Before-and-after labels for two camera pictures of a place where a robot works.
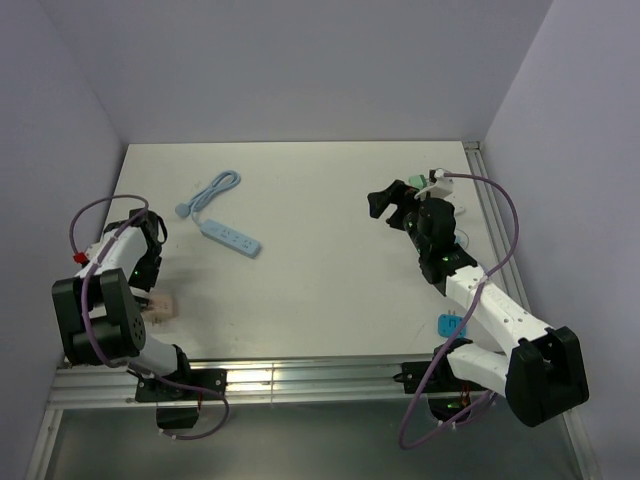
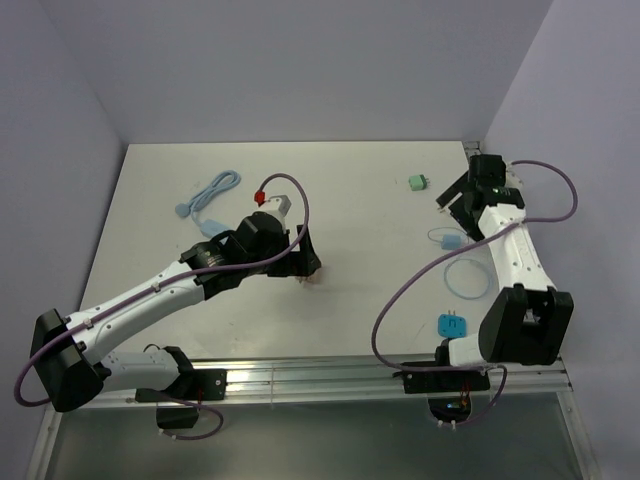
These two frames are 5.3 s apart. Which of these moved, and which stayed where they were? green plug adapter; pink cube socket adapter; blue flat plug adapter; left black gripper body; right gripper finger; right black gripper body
Moved: right black gripper body; right gripper finger; pink cube socket adapter; left black gripper body
Stayed: green plug adapter; blue flat plug adapter
